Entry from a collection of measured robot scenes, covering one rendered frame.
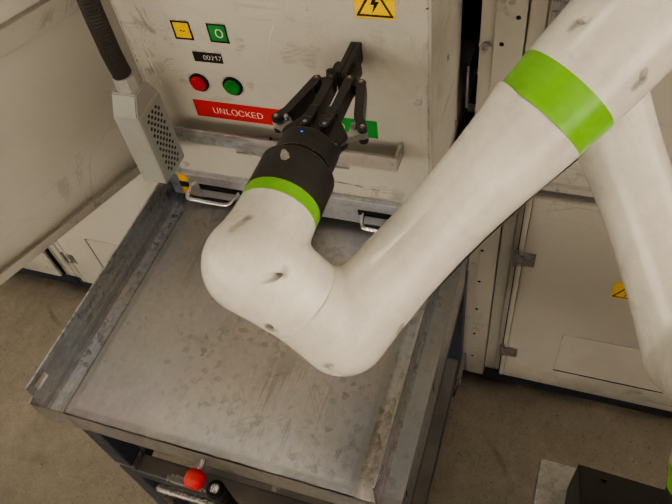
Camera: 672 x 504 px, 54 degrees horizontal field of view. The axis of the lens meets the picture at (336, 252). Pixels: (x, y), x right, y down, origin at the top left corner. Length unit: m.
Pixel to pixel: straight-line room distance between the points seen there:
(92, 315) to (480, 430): 1.14
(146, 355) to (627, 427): 1.34
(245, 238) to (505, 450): 1.37
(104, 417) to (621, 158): 0.84
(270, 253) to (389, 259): 0.13
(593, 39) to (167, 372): 0.79
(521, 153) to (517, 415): 1.35
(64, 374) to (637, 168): 0.91
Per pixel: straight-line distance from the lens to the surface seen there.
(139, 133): 1.09
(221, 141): 1.13
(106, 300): 1.23
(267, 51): 1.01
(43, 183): 1.37
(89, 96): 1.36
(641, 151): 0.88
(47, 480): 2.15
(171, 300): 1.20
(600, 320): 1.64
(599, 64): 0.69
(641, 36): 0.70
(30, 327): 2.47
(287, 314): 0.67
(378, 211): 1.16
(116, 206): 1.89
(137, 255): 1.28
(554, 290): 1.56
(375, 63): 0.96
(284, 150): 0.73
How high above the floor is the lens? 1.77
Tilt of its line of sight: 51 degrees down
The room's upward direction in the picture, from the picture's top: 11 degrees counter-clockwise
